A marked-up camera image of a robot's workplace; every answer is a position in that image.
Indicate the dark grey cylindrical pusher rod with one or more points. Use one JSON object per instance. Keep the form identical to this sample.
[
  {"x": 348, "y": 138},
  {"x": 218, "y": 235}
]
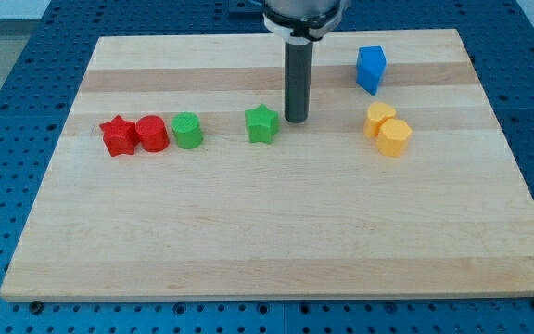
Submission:
[{"x": 298, "y": 71}]

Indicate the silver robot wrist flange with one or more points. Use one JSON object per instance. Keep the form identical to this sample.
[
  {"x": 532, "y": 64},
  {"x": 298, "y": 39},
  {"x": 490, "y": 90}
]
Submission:
[{"x": 299, "y": 22}]

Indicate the green star block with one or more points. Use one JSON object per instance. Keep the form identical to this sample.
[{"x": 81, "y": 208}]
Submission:
[{"x": 262, "y": 124}]

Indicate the red star block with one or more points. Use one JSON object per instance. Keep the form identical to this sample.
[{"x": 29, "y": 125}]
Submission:
[{"x": 119, "y": 136}]

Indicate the blue pentagon block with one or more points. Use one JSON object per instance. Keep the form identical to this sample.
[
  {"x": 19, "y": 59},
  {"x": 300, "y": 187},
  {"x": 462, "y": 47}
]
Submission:
[{"x": 370, "y": 67}]

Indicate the yellow heart block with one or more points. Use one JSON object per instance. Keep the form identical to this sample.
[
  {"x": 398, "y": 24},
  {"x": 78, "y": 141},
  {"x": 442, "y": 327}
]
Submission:
[{"x": 377, "y": 113}]

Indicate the yellow hexagon block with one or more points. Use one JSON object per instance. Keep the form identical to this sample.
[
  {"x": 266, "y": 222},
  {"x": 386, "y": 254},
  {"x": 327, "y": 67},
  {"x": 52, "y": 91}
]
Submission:
[{"x": 393, "y": 137}]

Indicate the green cylinder block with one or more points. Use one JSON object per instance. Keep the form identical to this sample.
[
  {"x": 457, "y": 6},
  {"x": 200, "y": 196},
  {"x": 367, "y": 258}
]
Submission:
[{"x": 187, "y": 131}]

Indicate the red cylinder block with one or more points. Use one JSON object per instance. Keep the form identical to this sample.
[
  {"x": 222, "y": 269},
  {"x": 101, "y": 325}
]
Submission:
[{"x": 152, "y": 133}]

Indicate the light wooden board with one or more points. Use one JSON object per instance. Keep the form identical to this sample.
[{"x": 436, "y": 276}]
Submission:
[{"x": 319, "y": 213}]

